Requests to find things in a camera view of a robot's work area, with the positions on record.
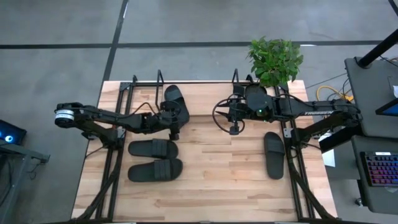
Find grey metal stand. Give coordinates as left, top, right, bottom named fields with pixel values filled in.
left=0, top=139, right=50, bottom=224

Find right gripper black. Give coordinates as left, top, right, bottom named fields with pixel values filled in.
left=215, top=101, right=249, bottom=137

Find black frame wooden board shelf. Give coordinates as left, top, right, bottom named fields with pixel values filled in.
left=155, top=68, right=243, bottom=119

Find black device with blue light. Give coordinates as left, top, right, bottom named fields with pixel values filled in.
left=0, top=119, right=27, bottom=146

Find grey desk with pole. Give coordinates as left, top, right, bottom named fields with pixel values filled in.
left=344, top=57, right=398, bottom=139

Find black rubber slide sandal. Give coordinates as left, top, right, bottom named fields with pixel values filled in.
left=263, top=131, right=286, bottom=180
left=127, top=138, right=180, bottom=160
left=164, top=84, right=191, bottom=126
left=127, top=158, right=184, bottom=183

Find green plant in black pot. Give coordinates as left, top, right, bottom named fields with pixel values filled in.
left=246, top=36, right=305, bottom=94

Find black right arm cable loop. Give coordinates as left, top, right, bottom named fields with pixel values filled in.
left=212, top=98, right=246, bottom=135

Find black aluminium rig frame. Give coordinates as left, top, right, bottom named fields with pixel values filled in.
left=70, top=73, right=338, bottom=223

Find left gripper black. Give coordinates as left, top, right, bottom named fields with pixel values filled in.
left=155, top=100, right=189, bottom=141

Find yellow cable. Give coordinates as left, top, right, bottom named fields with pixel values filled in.
left=316, top=85, right=354, bottom=103

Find black round pole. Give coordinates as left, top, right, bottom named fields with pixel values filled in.
left=356, top=29, right=398, bottom=68

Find laptop with blue screen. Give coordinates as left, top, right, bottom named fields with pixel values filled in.
left=375, top=98, right=398, bottom=117

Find backlit computer keyboard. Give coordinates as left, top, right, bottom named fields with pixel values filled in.
left=360, top=151, right=398, bottom=187

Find grey desk with keyboard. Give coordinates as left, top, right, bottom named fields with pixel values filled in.
left=351, top=135, right=398, bottom=215

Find white paper sheet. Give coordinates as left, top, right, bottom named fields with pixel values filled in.
left=318, top=133, right=336, bottom=168

